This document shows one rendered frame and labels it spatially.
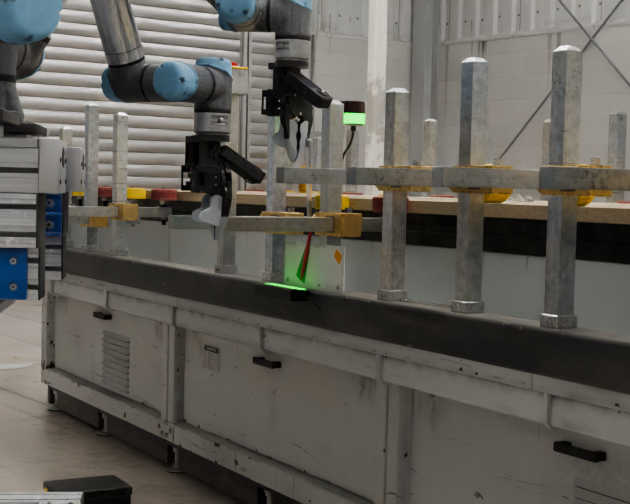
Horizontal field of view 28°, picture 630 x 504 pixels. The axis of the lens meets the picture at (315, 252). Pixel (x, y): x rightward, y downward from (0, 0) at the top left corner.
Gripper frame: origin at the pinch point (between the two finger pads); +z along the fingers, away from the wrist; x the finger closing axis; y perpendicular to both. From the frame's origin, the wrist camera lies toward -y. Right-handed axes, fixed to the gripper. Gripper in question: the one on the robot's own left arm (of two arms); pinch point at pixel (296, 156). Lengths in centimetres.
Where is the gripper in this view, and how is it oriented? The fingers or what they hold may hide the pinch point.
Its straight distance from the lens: 265.6
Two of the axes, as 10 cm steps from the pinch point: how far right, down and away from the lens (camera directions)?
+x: -6.4, 0.2, -7.7
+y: -7.7, -0.7, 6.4
